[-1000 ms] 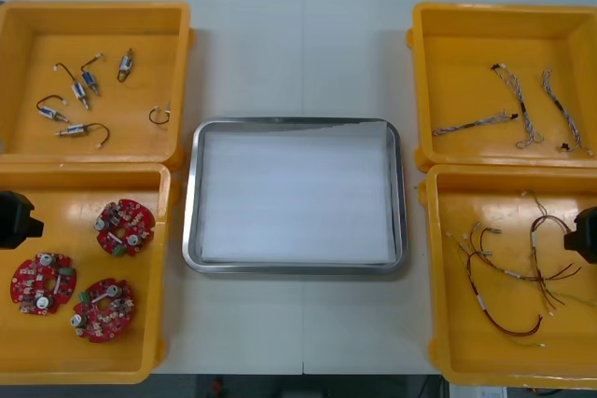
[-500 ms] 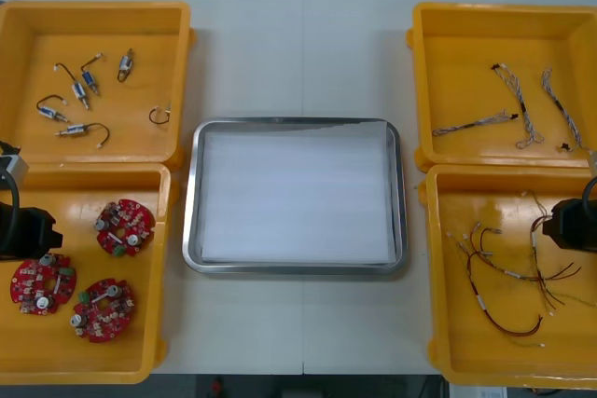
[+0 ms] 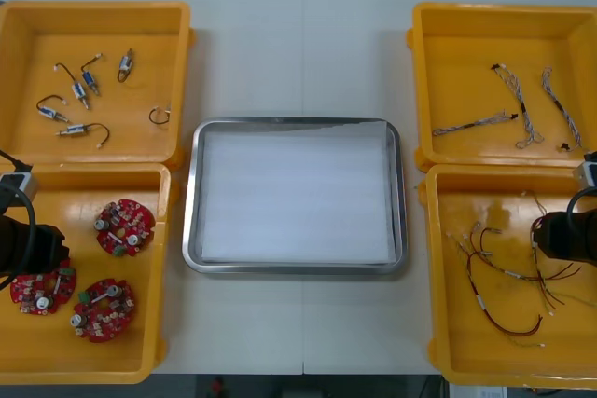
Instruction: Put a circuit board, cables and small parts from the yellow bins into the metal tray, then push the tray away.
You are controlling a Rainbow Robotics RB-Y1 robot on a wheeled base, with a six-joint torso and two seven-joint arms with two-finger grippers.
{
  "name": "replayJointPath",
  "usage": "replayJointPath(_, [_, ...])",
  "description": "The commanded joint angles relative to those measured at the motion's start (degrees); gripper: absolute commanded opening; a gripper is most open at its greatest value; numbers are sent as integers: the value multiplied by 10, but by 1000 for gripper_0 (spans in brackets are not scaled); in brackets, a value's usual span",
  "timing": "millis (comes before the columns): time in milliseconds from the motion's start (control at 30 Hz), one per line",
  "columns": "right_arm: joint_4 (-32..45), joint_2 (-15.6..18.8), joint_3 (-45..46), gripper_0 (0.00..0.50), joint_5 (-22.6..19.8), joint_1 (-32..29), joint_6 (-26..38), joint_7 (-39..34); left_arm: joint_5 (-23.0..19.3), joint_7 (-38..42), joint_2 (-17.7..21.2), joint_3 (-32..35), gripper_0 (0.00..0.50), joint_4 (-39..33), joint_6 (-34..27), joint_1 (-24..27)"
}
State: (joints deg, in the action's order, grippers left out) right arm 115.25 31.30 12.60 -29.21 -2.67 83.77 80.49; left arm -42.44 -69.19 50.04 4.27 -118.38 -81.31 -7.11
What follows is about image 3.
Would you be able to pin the steel tray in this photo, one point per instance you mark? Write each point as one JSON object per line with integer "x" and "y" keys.
{"x": 190, "y": 230}

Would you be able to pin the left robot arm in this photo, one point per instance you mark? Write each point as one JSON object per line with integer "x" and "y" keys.
{"x": 14, "y": 244}

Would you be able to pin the round red circuit board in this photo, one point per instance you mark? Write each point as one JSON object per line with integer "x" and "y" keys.
{"x": 103, "y": 309}
{"x": 42, "y": 293}
{"x": 125, "y": 228}

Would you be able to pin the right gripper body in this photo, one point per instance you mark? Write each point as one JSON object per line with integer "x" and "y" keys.
{"x": 555, "y": 236}

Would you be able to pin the yellow-orange plastic bin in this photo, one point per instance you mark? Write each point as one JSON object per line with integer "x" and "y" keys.
{"x": 466, "y": 67}
{"x": 490, "y": 370}
{"x": 130, "y": 141}
{"x": 70, "y": 351}

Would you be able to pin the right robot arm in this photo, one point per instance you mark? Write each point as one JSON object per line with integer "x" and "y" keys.
{"x": 587, "y": 239}

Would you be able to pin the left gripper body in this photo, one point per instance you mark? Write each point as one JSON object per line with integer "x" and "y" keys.
{"x": 52, "y": 249}

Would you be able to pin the white sheet liner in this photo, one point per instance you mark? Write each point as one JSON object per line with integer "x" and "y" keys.
{"x": 298, "y": 193}

